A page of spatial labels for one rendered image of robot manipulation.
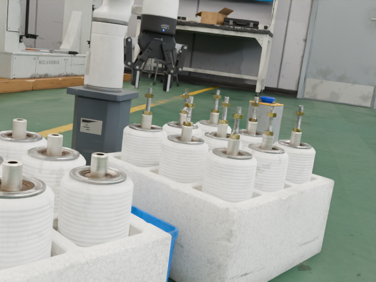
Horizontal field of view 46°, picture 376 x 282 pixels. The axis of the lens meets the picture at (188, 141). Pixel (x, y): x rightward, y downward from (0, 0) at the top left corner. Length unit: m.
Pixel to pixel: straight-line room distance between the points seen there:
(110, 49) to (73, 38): 3.34
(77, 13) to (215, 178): 3.91
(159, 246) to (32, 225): 0.18
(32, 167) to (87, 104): 0.52
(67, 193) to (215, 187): 0.31
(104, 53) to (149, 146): 0.32
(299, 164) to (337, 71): 5.07
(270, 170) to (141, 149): 0.27
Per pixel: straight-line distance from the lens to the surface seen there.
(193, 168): 0.88
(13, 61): 3.41
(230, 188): 0.80
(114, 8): 1.19
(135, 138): 0.95
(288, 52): 6.03
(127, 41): 0.95
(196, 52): 6.19
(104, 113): 1.15
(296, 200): 0.93
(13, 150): 0.77
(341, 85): 6.05
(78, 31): 4.54
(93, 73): 1.18
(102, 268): 0.57
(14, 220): 0.52
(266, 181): 0.90
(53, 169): 0.66
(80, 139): 1.19
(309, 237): 1.05
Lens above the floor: 0.43
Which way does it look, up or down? 11 degrees down
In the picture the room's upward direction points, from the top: 7 degrees clockwise
